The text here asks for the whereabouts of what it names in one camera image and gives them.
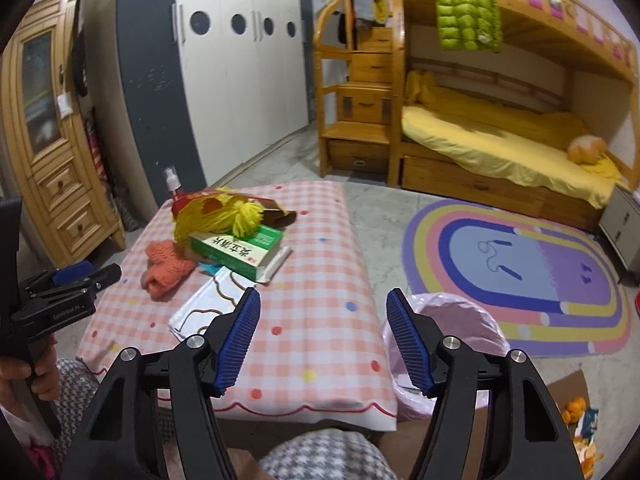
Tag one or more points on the wooden cabinet with drawers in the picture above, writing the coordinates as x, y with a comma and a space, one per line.
47, 157

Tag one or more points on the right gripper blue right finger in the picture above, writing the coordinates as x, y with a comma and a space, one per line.
413, 334

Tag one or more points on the yellow bed sheet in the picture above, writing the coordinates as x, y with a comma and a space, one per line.
494, 140

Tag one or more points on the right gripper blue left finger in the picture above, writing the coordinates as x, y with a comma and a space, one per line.
233, 333

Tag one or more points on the pink trash bag bin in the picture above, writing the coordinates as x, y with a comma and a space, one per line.
458, 323

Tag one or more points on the wooden bunk bed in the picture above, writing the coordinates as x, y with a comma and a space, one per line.
566, 33

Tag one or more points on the green medicine box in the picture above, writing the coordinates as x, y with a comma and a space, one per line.
257, 257

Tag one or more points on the cardboard box on floor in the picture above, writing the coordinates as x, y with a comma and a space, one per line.
580, 418

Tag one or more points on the wooden stair drawers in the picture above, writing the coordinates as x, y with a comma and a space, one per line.
353, 86

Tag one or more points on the white brown striped wrapper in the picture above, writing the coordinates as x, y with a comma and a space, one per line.
218, 296

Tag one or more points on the orange knitted gloves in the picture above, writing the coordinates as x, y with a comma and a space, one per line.
167, 268

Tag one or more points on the grey nightstand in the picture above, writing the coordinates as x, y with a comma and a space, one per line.
620, 225

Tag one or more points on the spray bottle white cap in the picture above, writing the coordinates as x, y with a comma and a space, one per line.
174, 187

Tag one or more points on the white wardrobe with portholes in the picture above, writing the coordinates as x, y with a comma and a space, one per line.
209, 84

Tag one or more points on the pink checkered tablecloth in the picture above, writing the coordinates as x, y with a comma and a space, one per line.
318, 350

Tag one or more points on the orange plush toy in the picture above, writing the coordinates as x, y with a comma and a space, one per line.
586, 150

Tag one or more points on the rainbow oval rug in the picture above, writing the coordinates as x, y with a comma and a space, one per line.
551, 288

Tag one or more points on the person's left hand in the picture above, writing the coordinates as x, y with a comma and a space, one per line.
46, 384

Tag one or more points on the green puffer jacket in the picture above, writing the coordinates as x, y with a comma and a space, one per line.
469, 25

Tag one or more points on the brown leather pouch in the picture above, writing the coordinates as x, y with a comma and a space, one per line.
274, 215

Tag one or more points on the yellow yarn doll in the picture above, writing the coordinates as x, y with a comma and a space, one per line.
220, 211

